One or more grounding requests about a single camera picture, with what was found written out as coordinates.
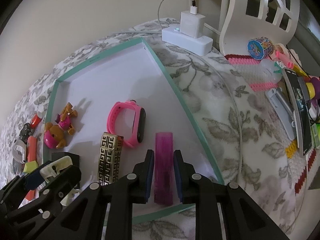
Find black smartphone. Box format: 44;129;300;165
282;68;314;157

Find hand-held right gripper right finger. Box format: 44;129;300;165
173;149;290;240

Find purple plastic case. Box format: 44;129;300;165
153;131;174;205

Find red white tube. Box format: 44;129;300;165
30;112;43;128

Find yellow purple toy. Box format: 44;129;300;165
304;76;320;105

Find teal-rimmed white tray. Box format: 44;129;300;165
42;37;225;224

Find gold black patterned box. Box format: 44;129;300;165
97;133;124;187

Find colourful sticker roll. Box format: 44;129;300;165
247;37;275;61

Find black toy car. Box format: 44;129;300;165
19;122;34;139

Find white charger adapter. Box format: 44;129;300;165
180;10;206;38

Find white lattice shelf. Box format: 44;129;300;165
219;0;300;55

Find red zigzag building blocks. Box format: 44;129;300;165
294;152;315;193

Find pink brown toy figure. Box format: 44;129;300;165
44;102;78;150

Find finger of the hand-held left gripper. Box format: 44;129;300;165
41;165;82;208
0;161;54;204

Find yellow building block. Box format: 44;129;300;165
285;139;300;158

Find pink white building block plate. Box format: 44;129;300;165
225;54;285;93

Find salmon utility knife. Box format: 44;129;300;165
26;135;38;163

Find blue yellow utility knife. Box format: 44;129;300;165
21;161;39;202

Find pink plastic toy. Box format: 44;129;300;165
274;44;304;68

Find white power strip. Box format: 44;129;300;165
162;25;213;56

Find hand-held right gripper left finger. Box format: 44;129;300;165
57;149;155;240

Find green building block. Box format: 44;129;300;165
310;124;320;148

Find grey phone holder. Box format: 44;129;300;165
265;88;297;140

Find white square frame piece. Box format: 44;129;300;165
40;156;81;204

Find white charging cable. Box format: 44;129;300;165
158;0;198;29

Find pink smartwatch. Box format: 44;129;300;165
107;100;147;149

